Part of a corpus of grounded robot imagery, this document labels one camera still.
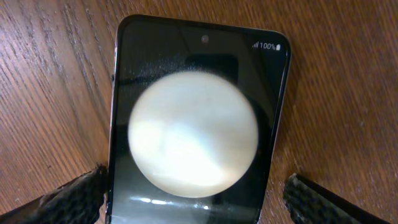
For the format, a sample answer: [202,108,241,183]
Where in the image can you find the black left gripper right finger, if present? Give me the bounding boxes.
[283,173,388,224]

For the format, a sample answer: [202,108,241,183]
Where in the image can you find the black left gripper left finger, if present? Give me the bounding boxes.
[1,165,108,224]

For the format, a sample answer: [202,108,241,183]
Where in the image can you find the black smartphone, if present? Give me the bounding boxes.
[106,14,292,223]

